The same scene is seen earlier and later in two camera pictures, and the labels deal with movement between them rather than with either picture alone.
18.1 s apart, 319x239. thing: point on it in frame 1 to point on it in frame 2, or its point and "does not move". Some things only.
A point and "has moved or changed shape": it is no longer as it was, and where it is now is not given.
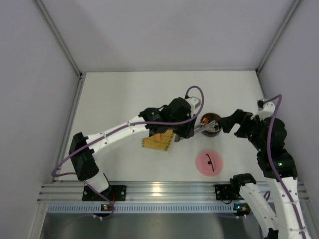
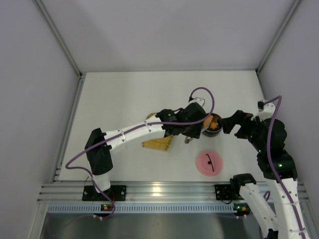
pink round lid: [209, 163] does not move
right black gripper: [239, 123] does not move
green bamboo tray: [151, 142] does not move
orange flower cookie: [205, 121] has moved or changed shape
